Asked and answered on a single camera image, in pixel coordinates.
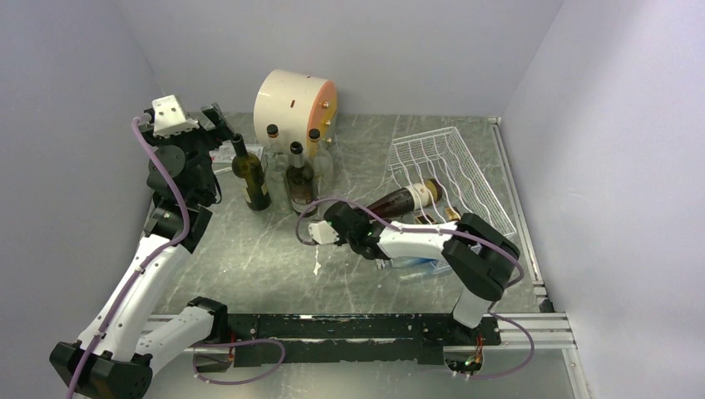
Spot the red bottle gold cap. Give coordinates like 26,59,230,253
367,179,443,219

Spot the clear bottle yellow label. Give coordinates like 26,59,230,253
265,124,291,158

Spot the white marker pen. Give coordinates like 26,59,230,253
214,167,232,175

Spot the white wire wine rack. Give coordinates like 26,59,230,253
387,126,516,238

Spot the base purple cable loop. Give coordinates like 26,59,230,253
191,338,286,387

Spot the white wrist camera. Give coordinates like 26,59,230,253
151,95,200,138
308,220,340,245

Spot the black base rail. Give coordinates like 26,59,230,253
229,313,501,367

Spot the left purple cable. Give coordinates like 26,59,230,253
65,116,191,399

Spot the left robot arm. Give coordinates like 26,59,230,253
50,96,234,398

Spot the cream cylindrical drum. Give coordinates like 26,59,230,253
253,69,338,157

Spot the dark green wine bottle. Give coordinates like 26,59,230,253
231,133,271,211

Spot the dark bottle silver cap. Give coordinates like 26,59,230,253
285,141,316,217

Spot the blue clear bottle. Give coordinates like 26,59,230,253
375,257,451,274

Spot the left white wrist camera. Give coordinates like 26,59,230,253
151,95,200,138

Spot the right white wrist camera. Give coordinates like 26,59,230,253
308,220,340,245

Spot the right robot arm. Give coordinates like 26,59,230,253
308,201,521,344

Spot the clear bottle black cap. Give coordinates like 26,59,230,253
264,150,288,212

